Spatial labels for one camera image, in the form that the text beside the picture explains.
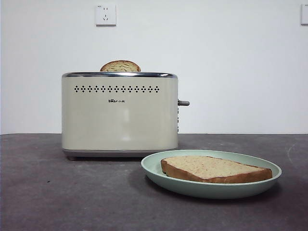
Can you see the large toast bread slice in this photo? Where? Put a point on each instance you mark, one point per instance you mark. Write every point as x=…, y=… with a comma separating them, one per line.
x=211, y=167

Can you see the white wall power socket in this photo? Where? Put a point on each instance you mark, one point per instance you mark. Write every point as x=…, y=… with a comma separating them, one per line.
x=106, y=14

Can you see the cream two-slot toaster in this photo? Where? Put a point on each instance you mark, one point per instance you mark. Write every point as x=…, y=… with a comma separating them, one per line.
x=120, y=120

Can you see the pale green round plate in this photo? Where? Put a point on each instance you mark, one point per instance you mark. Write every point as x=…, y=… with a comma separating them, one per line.
x=211, y=190

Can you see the white wall switch plate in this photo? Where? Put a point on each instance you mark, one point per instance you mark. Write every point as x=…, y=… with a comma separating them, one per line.
x=304, y=14

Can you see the small toast bread slice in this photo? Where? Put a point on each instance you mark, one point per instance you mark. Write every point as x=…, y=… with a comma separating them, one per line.
x=120, y=67

